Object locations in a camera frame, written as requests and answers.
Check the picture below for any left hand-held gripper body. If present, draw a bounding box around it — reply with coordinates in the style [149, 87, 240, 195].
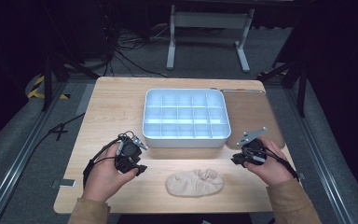
[115, 130, 149, 175]

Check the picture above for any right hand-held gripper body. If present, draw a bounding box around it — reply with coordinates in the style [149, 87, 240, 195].
[236, 126, 269, 166]

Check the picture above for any beige sock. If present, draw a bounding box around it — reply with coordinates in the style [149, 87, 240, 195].
[164, 168, 225, 198]

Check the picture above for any white compartment storage box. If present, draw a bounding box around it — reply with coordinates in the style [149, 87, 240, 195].
[142, 88, 232, 149]

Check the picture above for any person's right hand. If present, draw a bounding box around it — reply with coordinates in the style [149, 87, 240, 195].
[244, 137, 296, 187]

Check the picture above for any person's left hand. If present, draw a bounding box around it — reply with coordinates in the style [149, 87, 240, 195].
[81, 141, 139, 203]

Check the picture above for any grey floor tape strip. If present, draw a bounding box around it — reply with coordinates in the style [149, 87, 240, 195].
[75, 82, 96, 117]

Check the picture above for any black tripod stand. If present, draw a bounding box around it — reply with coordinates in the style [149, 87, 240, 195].
[41, 51, 101, 113]
[256, 59, 310, 119]

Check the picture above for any white metal stand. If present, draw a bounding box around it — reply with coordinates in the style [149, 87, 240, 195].
[165, 4, 256, 74]

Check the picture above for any right hand-held gripper black cable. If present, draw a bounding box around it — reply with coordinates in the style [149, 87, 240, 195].
[245, 147, 300, 181]

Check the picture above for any aluminium floor rail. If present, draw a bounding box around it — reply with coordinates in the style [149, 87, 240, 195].
[282, 88, 352, 224]
[0, 79, 71, 224]

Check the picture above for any small metal table bracket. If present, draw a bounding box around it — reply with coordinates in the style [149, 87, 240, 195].
[51, 178, 76, 189]

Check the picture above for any black floor cable with tape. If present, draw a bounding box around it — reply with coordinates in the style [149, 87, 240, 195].
[21, 112, 87, 175]

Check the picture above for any bundle of black floor cables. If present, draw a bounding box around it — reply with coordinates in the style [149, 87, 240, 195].
[102, 18, 170, 79]

